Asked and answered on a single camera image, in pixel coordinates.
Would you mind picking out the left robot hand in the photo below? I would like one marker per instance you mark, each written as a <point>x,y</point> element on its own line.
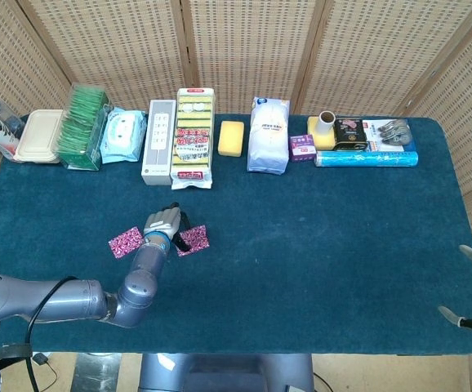
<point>162,222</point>

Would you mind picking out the pink patterned packet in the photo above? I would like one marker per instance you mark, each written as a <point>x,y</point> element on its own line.
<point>126,243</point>
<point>197,241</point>

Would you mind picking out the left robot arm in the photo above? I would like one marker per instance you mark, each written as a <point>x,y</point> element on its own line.
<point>77,300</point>

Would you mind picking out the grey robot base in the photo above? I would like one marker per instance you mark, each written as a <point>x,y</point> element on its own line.
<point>228,373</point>

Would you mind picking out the white power strip box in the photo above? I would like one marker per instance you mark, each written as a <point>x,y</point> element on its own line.
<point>158,139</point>

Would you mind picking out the yellow sponge multipack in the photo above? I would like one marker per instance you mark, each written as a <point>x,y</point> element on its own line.
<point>193,139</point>

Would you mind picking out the light blue wet wipes pack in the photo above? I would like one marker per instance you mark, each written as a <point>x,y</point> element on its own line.
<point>121,134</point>

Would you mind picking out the yellow sponge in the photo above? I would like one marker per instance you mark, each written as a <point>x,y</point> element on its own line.
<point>321,142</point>
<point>231,138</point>

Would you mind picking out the green tea bag box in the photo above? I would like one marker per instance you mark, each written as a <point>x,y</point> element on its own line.
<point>81,126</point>

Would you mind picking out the teal table mat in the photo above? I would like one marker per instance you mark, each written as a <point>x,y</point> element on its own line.
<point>281,265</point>

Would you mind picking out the white paper bag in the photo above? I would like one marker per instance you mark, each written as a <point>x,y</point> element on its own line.
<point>268,139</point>

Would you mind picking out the beige lunch box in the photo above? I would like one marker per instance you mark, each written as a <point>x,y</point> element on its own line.
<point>38,136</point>

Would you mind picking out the small purple box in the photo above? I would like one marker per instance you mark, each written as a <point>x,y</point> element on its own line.
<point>302,148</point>

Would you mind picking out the metal floor plate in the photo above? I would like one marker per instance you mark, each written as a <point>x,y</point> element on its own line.
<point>97,373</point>

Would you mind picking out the blue cling film roll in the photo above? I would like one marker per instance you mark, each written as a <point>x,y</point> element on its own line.
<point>366,159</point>

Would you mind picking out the power adapter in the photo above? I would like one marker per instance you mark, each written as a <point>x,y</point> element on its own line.
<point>40,360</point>

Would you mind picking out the wicker folding screen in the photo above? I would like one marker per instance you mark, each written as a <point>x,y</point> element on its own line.
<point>252,49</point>

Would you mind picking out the dark metal tin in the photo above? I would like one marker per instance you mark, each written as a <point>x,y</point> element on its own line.
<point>350,134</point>

